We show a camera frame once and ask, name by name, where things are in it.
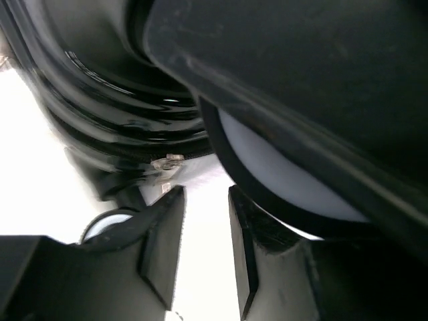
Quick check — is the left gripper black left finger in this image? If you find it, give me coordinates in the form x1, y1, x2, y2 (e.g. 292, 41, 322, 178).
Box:
1, 186, 185, 320

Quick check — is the black and white suitcase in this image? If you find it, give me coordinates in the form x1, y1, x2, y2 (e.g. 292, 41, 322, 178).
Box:
1, 1, 427, 257

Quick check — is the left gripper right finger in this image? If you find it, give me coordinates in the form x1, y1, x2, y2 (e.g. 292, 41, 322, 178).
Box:
229, 187, 427, 320

